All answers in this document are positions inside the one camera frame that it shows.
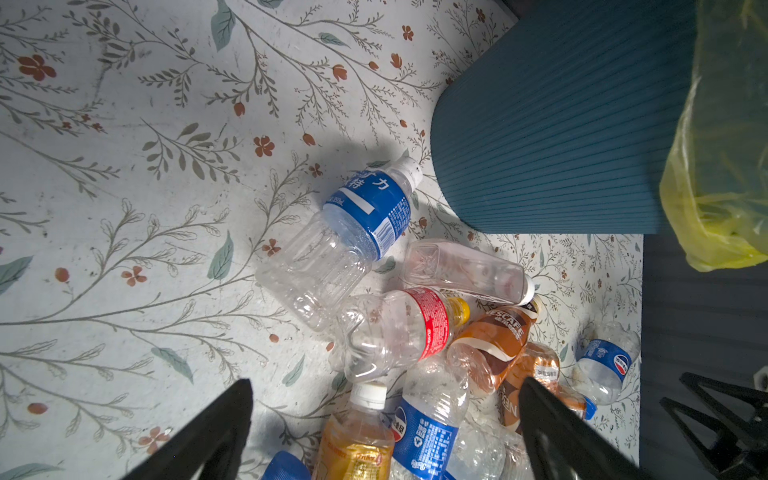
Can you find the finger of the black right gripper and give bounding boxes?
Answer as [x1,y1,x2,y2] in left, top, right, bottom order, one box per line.
[680,372,767,420]
[661,398,767,479]

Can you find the pepsi label bottle left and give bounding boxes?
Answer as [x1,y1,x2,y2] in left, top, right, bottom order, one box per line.
[390,352,469,479]

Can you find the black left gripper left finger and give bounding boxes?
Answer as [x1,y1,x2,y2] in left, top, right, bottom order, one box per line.
[126,379,253,479]

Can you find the pepsi label bottle middle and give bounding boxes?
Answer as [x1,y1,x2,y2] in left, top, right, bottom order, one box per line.
[442,414,534,480]

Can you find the teal ribbed waste bin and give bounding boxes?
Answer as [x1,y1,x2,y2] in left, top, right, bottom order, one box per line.
[431,1,697,234]

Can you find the yellow bin liner bag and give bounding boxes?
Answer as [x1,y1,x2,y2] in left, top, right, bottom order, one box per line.
[660,1,767,272]

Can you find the blue label clear bottle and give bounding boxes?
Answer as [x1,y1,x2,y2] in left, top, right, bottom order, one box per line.
[255,155,423,332]

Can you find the orange juice bottle red label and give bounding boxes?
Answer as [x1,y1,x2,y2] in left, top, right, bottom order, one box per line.
[312,381,395,480]

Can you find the small pepsi bottle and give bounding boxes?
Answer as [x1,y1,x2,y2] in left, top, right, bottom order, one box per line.
[571,321,640,420]

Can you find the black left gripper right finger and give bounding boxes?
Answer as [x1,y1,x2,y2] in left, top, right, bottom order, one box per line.
[520,379,650,480]

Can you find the pepsi label bottle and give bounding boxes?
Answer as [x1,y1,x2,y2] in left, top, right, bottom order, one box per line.
[442,414,534,480]
[390,352,469,479]

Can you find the brown coffee bottle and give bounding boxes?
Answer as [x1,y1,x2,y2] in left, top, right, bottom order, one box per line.
[447,294,543,398]
[499,342,587,435]

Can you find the red label clear bottle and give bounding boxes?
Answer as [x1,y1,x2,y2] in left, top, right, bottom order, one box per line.
[335,287,471,383]

